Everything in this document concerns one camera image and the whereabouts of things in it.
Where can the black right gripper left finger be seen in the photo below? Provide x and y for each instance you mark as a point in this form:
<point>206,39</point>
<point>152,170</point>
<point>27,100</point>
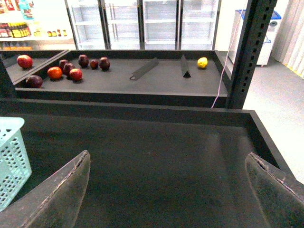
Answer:
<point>56,202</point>

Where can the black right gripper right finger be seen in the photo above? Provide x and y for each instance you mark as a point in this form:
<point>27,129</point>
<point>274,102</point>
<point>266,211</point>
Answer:
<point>280,196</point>

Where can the light blue plastic basket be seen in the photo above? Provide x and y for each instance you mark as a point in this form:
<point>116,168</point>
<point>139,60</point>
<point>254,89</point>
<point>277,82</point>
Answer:
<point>15,168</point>

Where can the red apple front cluster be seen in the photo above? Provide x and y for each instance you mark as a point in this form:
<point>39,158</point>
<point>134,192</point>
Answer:
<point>75,74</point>

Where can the dark red apple behind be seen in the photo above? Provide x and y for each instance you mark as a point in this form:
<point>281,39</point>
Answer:
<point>62,63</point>

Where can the small dark red apple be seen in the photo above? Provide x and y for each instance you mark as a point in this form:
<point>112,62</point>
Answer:
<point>94,64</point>

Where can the dark red apple back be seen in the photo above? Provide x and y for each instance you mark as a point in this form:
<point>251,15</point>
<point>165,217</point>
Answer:
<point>83,60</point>

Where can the red apple far left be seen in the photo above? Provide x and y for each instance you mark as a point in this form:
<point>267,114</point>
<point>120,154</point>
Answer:
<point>24,61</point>

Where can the dark red apple right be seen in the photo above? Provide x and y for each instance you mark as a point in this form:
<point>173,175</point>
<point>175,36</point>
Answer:
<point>104,63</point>

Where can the black lower display tray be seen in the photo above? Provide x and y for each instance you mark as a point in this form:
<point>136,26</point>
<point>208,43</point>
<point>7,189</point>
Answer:
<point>151,166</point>

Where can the black display tray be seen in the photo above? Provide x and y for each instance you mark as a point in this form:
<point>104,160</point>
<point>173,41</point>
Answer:
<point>163,85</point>
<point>151,166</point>

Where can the dark purple fruit front left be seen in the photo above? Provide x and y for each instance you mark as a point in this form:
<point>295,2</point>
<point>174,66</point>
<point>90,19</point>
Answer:
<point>34,81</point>

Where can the orange red fruit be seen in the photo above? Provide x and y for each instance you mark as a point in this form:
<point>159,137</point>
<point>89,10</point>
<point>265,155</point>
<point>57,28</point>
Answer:
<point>54,73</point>

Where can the diagonal black tray divider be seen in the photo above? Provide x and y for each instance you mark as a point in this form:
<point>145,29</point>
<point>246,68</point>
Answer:
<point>40,59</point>

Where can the yellow lemon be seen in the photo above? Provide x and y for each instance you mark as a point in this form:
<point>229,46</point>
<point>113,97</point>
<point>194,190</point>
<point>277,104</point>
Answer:
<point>202,62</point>

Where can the flat black divider strip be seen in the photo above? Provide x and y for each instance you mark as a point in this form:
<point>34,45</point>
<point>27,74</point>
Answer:
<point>144,69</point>

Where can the black triangular divider bar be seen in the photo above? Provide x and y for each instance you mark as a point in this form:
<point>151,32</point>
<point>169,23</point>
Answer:
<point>184,67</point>

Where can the black upper display tray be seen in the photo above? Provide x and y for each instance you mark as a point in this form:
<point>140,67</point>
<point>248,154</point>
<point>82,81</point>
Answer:
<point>163,85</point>

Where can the grocery shelf with bottles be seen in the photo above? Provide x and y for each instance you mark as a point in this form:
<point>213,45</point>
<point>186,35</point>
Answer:
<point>35,25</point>

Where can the glass door refrigerator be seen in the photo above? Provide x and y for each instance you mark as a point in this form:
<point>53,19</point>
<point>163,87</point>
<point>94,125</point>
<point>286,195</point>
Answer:
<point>144,24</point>

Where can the black perforated shelf post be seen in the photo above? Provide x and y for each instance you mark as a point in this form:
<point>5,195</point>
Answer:
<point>257,18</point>

